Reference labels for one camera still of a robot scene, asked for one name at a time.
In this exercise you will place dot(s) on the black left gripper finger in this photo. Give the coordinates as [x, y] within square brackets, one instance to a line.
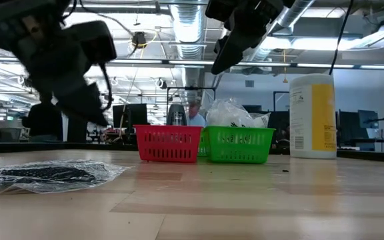
[85, 103]

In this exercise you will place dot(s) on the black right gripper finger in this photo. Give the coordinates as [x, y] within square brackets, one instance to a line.
[235, 50]

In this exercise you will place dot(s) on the white cotton balls bag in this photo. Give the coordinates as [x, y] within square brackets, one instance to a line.
[227, 113]

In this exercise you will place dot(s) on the white bag with handwriting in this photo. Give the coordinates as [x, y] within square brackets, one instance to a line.
[261, 120]

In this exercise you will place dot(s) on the black hair net bag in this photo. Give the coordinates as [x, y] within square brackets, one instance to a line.
[45, 173]

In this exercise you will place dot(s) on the person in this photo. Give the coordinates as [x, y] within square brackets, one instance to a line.
[196, 118]
[43, 123]

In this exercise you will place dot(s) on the black computer monitor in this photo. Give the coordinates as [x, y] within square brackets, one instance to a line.
[348, 125]
[368, 121]
[130, 115]

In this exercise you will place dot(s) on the ceiling light panel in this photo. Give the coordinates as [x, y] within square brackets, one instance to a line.
[312, 43]

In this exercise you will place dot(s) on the black ceiling device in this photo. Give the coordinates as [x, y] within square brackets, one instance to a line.
[139, 39]

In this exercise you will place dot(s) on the red plastic basket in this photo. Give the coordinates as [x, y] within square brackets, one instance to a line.
[168, 143]

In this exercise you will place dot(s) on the green plastic basket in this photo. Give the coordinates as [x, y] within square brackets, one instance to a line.
[241, 145]
[202, 143]

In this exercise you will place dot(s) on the white yellow wipes canister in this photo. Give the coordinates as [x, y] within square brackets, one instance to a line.
[312, 116]

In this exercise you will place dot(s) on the silver ventilation duct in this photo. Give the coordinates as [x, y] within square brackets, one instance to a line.
[188, 33]
[298, 8]

